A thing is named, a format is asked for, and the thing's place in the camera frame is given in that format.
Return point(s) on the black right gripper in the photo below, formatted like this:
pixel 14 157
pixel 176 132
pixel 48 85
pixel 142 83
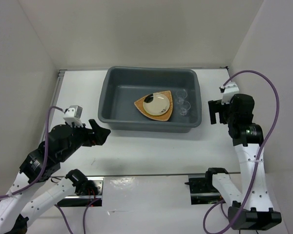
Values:
pixel 216 106

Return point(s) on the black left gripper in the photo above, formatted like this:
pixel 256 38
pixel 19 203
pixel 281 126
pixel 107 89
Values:
pixel 99 137

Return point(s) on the clear glass cup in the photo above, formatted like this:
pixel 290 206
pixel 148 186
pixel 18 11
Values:
pixel 181 95
pixel 184 108

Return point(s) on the woven bamboo fan plate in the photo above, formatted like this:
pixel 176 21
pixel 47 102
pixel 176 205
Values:
pixel 165 117

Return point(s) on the cream floral round plate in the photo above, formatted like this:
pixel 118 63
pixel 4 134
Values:
pixel 156 104

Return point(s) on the green round plate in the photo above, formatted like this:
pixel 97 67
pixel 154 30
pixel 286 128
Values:
pixel 146 113

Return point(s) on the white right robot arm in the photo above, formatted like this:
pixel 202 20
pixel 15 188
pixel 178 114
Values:
pixel 251 208

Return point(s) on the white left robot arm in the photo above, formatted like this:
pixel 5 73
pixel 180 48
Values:
pixel 18 208

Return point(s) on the grey plastic bin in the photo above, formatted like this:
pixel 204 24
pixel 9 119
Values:
pixel 123 86

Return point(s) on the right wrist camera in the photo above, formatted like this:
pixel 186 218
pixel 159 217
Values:
pixel 228 91

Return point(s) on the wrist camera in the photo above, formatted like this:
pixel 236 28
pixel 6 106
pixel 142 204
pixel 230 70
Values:
pixel 228 91
pixel 72 116

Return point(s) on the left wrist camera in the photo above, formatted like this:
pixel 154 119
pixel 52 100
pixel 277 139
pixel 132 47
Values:
pixel 72 116

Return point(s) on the aluminium table rail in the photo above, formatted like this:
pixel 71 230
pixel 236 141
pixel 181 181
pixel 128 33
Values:
pixel 54 98

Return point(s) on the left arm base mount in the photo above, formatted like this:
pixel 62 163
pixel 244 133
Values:
pixel 81 199

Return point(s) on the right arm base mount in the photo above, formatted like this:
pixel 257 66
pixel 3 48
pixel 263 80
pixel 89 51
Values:
pixel 201 192

